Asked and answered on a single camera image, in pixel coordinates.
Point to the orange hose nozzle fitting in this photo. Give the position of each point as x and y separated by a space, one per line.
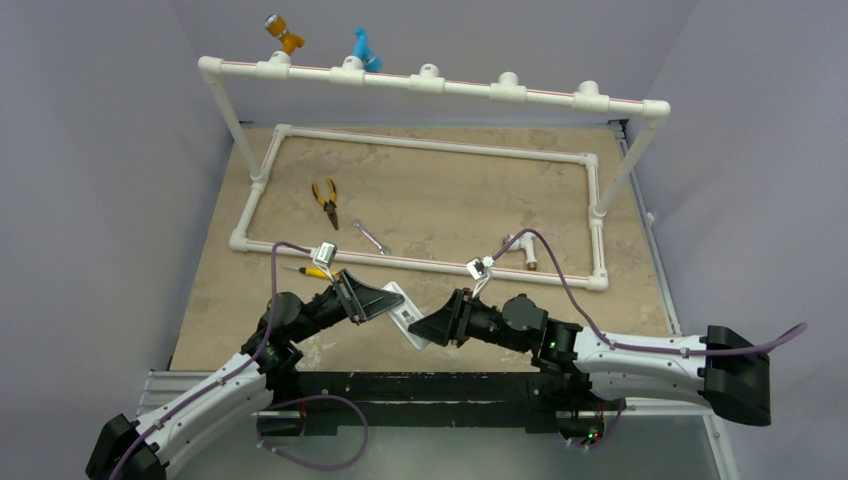
277 27

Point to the blue hose nozzle fitting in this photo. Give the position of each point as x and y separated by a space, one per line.
372 63

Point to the white remote control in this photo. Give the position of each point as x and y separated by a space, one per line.
406 314

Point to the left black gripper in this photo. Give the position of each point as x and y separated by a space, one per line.
364 301

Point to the aluminium extrusion rail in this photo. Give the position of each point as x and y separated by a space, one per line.
161 387

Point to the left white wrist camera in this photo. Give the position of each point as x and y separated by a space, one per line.
322 258

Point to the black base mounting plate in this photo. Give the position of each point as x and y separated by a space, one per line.
320 403

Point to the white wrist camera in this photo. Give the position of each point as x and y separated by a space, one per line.
480 268
322 258

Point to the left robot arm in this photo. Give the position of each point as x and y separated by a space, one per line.
160 443

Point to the silver open-end wrench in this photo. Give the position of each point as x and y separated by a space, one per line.
382 248

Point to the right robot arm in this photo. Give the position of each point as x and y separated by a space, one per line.
719 369

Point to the yellow handled screwdriver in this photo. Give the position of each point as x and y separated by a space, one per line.
313 272

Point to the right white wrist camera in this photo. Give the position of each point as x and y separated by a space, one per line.
480 268

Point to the yellow handled pliers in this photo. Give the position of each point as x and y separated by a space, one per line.
328 203

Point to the white PVC tap fitting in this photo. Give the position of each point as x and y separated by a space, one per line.
524 243

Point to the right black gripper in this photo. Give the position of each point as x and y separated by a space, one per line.
460 317

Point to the white PVC pipe frame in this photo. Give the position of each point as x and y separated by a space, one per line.
507 89

